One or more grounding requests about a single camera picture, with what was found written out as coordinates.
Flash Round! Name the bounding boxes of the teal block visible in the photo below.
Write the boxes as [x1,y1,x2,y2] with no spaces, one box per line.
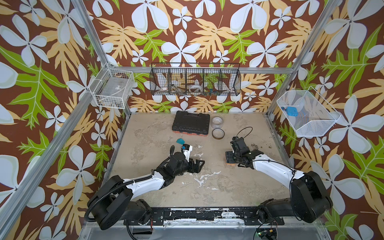
[177,138,185,145]

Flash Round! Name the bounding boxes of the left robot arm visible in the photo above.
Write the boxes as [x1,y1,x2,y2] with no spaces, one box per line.
[85,151,205,230]

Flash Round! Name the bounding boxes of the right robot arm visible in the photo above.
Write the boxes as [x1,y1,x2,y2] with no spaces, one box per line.
[226,137,333,224]

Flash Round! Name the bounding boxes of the brown tape roll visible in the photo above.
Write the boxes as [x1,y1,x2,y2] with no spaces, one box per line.
[212,128,225,140]

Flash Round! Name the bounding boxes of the clear tape roll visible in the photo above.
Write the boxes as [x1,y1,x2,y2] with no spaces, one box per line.
[211,116,224,129]

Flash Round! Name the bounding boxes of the black tool case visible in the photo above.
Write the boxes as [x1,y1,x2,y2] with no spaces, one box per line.
[172,111,211,136]

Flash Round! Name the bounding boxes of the blue object in basket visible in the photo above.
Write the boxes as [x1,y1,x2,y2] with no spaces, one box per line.
[285,107,299,117]

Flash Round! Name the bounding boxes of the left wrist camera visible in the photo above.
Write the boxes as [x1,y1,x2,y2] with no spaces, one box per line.
[182,144,193,161]

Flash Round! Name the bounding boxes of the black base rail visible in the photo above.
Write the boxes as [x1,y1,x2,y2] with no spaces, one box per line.
[146,206,286,226]

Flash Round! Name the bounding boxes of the white wire basket right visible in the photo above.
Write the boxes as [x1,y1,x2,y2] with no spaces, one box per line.
[277,87,341,138]

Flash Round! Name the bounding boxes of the white wire basket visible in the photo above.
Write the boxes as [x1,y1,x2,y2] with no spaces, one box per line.
[277,87,341,138]
[90,68,135,109]

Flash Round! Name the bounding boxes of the black wire basket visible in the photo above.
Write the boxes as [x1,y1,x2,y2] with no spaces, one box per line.
[149,63,242,96]

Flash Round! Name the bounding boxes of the white wire basket left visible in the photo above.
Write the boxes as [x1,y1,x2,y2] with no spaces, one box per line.
[90,68,135,109]

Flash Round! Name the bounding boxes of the aluminium frame post right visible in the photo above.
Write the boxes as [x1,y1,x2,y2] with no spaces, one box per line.
[266,1,340,116]

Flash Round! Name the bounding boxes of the aluminium frame post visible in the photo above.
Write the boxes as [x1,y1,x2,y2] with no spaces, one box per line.
[266,1,340,116]
[1,64,120,234]

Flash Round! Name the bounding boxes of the aluminium frame post left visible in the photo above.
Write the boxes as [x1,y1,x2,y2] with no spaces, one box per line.
[1,64,120,234]

